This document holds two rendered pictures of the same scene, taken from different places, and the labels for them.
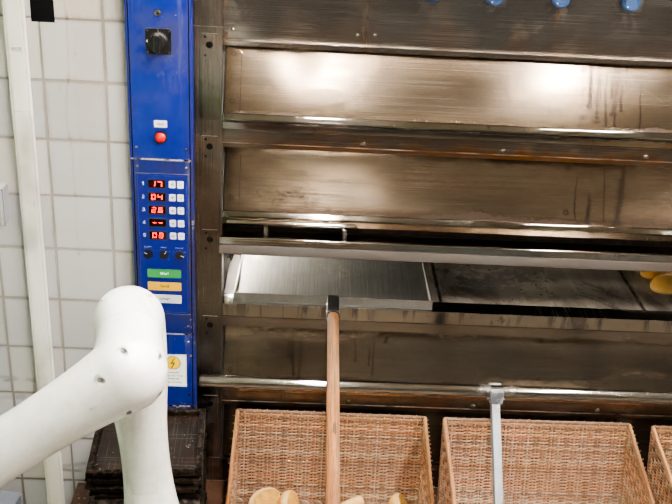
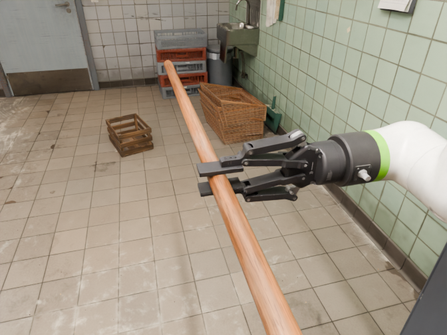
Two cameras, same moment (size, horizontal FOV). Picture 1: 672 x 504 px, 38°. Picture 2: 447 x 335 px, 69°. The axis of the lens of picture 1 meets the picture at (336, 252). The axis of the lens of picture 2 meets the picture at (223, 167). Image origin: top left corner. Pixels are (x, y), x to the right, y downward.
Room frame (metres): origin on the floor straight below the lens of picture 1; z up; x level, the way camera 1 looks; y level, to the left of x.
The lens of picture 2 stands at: (1.78, -0.11, 1.47)
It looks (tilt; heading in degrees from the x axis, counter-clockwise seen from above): 32 degrees down; 167
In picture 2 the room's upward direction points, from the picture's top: straight up
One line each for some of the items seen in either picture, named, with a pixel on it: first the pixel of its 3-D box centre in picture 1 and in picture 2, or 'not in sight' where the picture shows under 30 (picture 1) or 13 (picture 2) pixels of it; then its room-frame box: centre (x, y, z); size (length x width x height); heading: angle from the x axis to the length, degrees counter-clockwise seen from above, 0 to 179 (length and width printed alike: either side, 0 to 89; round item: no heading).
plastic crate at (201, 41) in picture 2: not in sight; (179, 38); (-2.42, 0.28, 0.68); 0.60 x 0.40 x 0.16; 92
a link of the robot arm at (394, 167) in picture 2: not in sight; (400, 154); (1.36, 0.31, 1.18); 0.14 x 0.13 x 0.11; 91
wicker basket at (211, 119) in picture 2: not in sight; (230, 118); (-1.16, 0.62, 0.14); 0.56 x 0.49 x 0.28; 8
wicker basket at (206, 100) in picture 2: not in sight; (229, 107); (-1.15, 0.60, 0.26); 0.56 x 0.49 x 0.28; 9
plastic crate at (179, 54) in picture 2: not in sight; (180, 51); (-2.43, 0.28, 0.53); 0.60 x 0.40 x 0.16; 89
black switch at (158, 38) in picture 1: (157, 33); not in sight; (2.30, 0.45, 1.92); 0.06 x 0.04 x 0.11; 92
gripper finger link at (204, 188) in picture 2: not in sight; (219, 186); (1.36, -0.02, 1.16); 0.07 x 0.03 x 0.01; 91
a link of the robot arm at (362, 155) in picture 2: not in sight; (349, 160); (1.36, 0.21, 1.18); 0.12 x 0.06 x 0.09; 1
